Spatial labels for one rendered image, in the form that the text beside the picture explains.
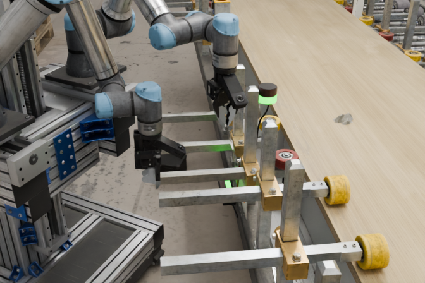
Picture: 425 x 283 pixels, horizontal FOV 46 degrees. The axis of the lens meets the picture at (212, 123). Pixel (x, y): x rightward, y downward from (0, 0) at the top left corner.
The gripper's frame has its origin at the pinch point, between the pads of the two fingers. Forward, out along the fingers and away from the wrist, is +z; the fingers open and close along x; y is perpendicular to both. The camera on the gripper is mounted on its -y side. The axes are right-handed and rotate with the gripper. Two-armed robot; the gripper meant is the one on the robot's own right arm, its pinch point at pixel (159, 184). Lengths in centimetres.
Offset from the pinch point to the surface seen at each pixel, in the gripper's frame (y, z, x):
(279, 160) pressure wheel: -38.6, -9.2, 2.6
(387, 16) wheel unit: -139, -14, -144
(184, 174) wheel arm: -8.4, -4.0, 0.8
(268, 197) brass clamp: -28.8, -15.1, 30.0
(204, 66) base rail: -28, 11, -134
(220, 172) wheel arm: -20.0, -4.3, 0.7
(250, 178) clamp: -29.0, -4.2, 4.9
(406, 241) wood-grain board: -62, -9, 43
